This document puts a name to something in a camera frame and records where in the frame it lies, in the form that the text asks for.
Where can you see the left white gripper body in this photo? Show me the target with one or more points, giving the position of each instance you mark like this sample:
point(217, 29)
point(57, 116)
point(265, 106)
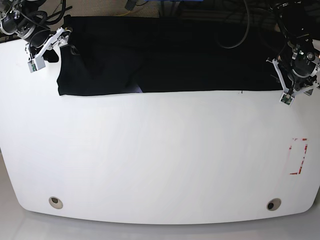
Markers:
point(296, 81)

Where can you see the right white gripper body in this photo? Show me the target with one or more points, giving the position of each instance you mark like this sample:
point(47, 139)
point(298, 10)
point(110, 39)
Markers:
point(43, 40)

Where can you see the black printed T-shirt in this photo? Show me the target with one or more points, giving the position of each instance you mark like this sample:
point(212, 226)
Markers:
point(110, 55)

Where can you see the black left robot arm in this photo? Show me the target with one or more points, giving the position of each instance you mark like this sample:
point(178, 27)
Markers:
point(298, 62)

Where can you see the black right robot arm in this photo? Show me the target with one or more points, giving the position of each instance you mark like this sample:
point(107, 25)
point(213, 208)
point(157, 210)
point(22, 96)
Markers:
point(24, 19)

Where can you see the red tape rectangle marking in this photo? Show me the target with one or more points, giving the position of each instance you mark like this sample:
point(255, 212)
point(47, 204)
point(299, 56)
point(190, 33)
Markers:
point(296, 155)

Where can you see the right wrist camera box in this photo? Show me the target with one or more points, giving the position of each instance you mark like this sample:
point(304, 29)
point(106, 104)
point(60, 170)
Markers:
point(36, 64)

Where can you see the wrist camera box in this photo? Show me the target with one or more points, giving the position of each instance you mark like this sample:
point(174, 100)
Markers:
point(36, 64)
point(286, 99)

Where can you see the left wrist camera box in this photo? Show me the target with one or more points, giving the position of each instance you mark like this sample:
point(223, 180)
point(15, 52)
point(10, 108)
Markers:
point(286, 99)

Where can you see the right table cable grommet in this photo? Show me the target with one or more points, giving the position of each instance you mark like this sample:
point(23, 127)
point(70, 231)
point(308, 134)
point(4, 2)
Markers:
point(273, 204)

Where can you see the table cable grommet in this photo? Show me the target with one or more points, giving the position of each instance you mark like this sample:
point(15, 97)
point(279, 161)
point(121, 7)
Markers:
point(55, 203)
point(273, 204)

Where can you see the left table cable grommet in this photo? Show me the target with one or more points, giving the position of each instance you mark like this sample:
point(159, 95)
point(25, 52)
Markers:
point(55, 203)

